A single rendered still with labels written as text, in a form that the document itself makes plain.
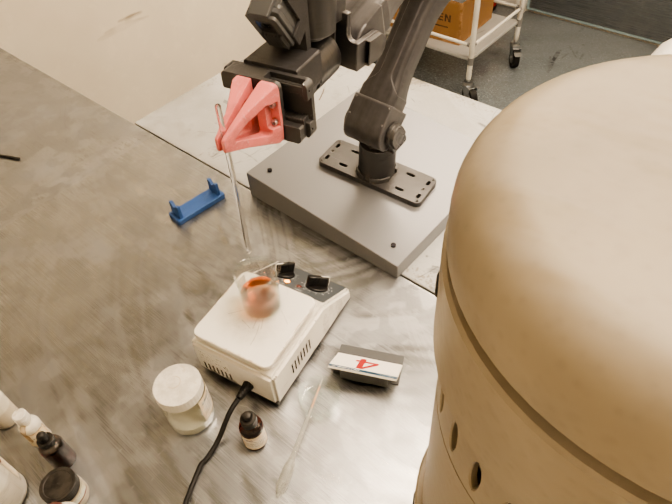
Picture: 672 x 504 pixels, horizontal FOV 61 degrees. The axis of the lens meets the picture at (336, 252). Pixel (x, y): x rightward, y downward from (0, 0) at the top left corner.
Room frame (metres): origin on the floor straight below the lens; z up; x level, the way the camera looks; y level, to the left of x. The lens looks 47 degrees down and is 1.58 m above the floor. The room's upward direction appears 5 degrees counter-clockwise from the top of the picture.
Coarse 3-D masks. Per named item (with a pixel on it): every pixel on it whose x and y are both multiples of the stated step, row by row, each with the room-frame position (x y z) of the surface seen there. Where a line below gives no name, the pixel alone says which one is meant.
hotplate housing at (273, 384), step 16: (320, 304) 0.47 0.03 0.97; (336, 304) 0.49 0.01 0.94; (320, 320) 0.46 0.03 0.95; (304, 336) 0.43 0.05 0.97; (320, 336) 0.45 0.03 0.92; (208, 352) 0.42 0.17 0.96; (224, 352) 0.41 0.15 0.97; (288, 352) 0.40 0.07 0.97; (304, 352) 0.42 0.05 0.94; (208, 368) 0.42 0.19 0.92; (224, 368) 0.40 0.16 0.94; (240, 368) 0.39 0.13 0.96; (256, 368) 0.38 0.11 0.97; (272, 368) 0.38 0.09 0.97; (288, 368) 0.39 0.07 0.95; (240, 384) 0.39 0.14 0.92; (256, 384) 0.38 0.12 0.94; (272, 384) 0.37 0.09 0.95; (288, 384) 0.38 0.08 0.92; (272, 400) 0.37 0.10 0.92
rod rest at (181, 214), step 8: (208, 184) 0.80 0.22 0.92; (216, 184) 0.79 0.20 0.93; (208, 192) 0.80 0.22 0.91; (216, 192) 0.78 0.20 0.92; (192, 200) 0.78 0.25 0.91; (200, 200) 0.78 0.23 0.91; (208, 200) 0.77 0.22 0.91; (216, 200) 0.78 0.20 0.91; (176, 208) 0.73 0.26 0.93; (184, 208) 0.76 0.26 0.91; (192, 208) 0.76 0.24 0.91; (200, 208) 0.75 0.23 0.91; (176, 216) 0.74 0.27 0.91; (184, 216) 0.74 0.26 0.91; (192, 216) 0.74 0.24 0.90
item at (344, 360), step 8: (336, 360) 0.41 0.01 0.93; (344, 360) 0.41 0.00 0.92; (352, 360) 0.41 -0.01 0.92; (360, 360) 0.42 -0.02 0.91; (368, 360) 0.42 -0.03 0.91; (360, 368) 0.39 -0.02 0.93; (368, 368) 0.39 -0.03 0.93; (376, 368) 0.39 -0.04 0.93; (384, 368) 0.40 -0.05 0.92; (392, 368) 0.40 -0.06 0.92
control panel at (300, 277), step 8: (296, 272) 0.56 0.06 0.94; (304, 272) 0.56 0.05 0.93; (280, 280) 0.53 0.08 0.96; (296, 280) 0.54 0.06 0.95; (304, 280) 0.54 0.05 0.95; (296, 288) 0.51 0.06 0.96; (304, 288) 0.51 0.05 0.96; (328, 288) 0.52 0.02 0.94; (336, 288) 0.52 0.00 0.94; (344, 288) 0.53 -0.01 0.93; (312, 296) 0.49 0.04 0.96; (320, 296) 0.50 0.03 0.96; (328, 296) 0.50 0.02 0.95
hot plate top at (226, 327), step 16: (288, 288) 0.49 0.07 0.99; (224, 304) 0.47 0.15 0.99; (240, 304) 0.47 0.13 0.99; (288, 304) 0.46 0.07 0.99; (304, 304) 0.46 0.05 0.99; (208, 320) 0.45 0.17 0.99; (224, 320) 0.45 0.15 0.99; (240, 320) 0.44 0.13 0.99; (272, 320) 0.44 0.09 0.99; (288, 320) 0.44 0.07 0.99; (304, 320) 0.44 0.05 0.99; (208, 336) 0.42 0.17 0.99; (224, 336) 0.42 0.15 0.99; (240, 336) 0.42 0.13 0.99; (256, 336) 0.42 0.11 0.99; (272, 336) 0.42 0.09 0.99; (288, 336) 0.41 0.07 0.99; (240, 352) 0.40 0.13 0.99; (256, 352) 0.39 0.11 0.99; (272, 352) 0.39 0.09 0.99
